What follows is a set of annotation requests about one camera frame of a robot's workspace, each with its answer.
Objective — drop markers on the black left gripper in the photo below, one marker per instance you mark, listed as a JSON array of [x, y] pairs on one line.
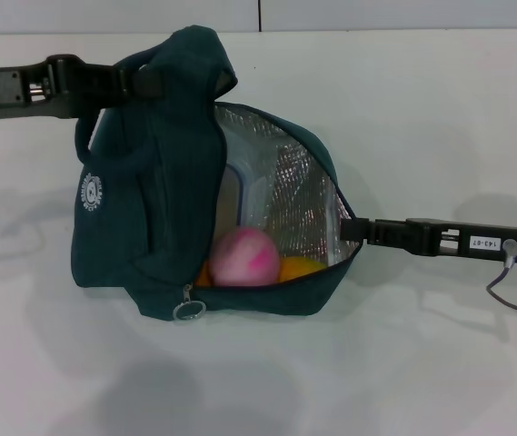
[[3, 93]]

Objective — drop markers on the pink toy peach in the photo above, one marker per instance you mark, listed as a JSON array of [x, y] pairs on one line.
[[244, 256]]

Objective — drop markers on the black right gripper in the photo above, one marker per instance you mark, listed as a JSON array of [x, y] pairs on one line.
[[467, 243]]

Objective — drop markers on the clear lunch box blue rim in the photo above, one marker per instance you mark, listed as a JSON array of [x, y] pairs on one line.
[[249, 191]]

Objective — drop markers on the yellow toy banana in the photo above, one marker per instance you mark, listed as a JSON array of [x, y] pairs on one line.
[[301, 268]]

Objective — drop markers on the dark teal insulated lunch bag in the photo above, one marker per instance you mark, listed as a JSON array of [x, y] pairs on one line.
[[149, 204]]

